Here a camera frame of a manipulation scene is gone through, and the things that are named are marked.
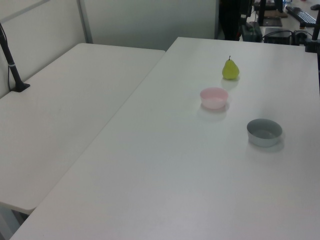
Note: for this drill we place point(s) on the black monitor stand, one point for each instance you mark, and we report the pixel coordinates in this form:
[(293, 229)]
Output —
[(268, 21)]

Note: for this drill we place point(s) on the green pear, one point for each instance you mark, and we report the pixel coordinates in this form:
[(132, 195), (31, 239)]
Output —
[(230, 71)]

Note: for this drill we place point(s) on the black keyboard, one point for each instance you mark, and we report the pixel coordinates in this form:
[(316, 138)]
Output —
[(301, 15)]

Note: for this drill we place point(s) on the white side table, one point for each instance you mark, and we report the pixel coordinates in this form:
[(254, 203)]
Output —
[(62, 112)]

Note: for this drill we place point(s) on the black pole with clamp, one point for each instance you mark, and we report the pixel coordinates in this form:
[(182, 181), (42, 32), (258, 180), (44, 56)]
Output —
[(312, 45)]

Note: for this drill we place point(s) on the black camera stand with base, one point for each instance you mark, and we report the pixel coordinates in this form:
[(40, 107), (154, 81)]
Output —
[(11, 67)]

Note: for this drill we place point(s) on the green tool case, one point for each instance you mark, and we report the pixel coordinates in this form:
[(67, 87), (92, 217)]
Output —
[(251, 32)]

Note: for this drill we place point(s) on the grey partition panel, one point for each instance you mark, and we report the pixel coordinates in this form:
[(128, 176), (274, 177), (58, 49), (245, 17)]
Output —
[(150, 22)]

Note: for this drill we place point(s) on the pink plastic bowl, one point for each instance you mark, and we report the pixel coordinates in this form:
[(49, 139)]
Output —
[(213, 98)]

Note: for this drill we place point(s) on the black equipment box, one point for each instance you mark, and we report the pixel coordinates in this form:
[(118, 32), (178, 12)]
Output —
[(277, 35)]

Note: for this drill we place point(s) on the dark hanging cloth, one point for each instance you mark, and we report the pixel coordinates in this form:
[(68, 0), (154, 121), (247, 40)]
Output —
[(228, 20)]

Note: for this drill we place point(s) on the grey plastic bowl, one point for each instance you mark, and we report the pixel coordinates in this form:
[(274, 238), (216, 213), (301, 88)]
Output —
[(263, 136)]

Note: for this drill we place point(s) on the brown wooden board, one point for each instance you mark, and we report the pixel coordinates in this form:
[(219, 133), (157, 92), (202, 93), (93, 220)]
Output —
[(275, 13)]

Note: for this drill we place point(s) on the aluminium partition post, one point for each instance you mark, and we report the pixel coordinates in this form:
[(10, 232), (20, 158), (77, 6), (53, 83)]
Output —
[(85, 22)]

